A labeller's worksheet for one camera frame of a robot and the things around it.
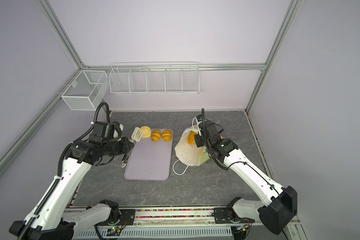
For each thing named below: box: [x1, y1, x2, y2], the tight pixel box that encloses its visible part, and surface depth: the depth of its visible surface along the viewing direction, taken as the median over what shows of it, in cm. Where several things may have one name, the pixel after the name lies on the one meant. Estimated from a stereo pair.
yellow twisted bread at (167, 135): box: [162, 129, 172, 142], surface depth 104 cm
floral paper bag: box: [172, 117, 210, 175], surface depth 88 cm
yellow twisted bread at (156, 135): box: [151, 129, 162, 142], surface depth 104 cm
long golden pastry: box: [188, 130, 198, 144], surface depth 96 cm
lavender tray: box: [124, 129, 174, 181], surface depth 94 cm
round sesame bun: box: [140, 126, 152, 140], surface depth 86 cm
